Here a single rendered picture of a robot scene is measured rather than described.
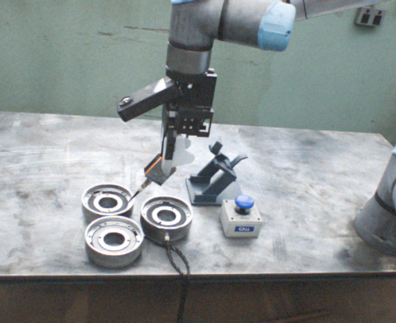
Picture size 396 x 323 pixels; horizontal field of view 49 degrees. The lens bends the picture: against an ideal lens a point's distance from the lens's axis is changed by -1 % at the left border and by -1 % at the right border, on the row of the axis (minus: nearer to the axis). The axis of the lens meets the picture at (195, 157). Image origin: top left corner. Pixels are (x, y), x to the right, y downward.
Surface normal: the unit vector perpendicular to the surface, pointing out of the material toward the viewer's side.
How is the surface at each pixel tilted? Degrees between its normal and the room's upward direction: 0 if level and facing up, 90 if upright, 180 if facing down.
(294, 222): 0
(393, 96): 90
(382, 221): 72
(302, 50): 90
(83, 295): 0
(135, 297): 0
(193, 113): 90
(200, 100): 90
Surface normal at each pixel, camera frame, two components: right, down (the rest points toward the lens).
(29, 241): 0.15, -0.84
